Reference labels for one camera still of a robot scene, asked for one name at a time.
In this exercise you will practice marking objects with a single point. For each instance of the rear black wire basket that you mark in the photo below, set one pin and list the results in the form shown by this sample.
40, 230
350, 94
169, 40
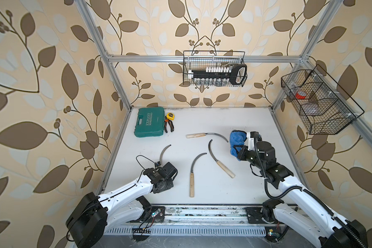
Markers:
200, 59

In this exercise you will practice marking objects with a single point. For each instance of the yellow tape measure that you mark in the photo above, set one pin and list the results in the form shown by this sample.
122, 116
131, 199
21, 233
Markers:
170, 116

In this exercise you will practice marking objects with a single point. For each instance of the right black wire basket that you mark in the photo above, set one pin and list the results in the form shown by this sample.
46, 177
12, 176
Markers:
329, 107

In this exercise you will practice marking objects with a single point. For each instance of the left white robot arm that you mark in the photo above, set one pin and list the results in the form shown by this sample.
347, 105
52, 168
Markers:
96, 214

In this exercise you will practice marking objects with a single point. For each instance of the blue grey microfiber rag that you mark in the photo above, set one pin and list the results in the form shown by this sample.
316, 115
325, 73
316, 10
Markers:
237, 140

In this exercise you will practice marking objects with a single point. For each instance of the green plastic tool case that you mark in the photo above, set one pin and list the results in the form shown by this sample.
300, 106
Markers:
150, 122

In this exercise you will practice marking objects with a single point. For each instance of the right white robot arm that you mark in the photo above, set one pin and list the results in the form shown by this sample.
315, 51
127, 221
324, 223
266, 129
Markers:
292, 203

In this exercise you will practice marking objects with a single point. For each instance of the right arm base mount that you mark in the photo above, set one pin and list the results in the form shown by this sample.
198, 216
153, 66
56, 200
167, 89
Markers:
261, 214

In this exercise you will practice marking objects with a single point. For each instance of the black wire basket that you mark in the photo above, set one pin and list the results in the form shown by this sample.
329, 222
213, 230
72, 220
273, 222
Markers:
329, 107
200, 59

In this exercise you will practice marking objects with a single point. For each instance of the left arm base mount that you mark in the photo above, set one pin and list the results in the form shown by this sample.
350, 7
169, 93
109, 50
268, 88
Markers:
154, 212

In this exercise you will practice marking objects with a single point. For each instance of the red item in basket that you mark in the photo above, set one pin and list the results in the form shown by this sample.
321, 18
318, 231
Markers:
301, 95

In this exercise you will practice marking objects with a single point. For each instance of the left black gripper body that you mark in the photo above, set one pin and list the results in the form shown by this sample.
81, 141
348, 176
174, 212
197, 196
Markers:
168, 185

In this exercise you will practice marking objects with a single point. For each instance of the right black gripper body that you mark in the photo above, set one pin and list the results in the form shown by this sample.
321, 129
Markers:
248, 155

